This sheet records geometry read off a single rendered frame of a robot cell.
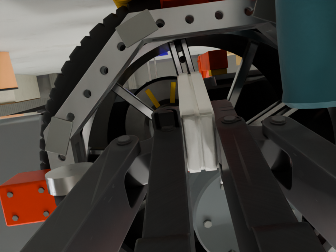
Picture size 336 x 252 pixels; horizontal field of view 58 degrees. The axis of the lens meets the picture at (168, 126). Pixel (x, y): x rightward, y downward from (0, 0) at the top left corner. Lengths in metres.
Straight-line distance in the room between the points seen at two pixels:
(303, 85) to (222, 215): 0.18
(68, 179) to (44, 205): 0.28
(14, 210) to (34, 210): 0.03
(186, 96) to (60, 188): 0.15
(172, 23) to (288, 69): 0.18
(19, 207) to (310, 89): 0.46
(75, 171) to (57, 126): 0.23
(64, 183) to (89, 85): 0.24
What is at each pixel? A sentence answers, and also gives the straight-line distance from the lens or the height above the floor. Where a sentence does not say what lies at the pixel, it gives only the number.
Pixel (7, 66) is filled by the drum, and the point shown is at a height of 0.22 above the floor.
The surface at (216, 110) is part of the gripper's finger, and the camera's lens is 0.15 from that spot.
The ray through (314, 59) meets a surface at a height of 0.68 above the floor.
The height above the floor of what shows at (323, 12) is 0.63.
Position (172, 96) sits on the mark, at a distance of 1.03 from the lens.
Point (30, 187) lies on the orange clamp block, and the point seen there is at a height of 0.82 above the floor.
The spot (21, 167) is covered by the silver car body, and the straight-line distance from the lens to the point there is 1.06.
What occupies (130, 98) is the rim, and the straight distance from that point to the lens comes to 0.58.
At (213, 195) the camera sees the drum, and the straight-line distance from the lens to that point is 0.36.
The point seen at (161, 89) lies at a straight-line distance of 1.03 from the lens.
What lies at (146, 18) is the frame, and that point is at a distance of 0.47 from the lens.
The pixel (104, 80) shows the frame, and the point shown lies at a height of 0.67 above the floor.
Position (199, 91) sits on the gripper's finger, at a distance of 0.16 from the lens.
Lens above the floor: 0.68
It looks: 9 degrees up
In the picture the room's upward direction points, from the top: 172 degrees clockwise
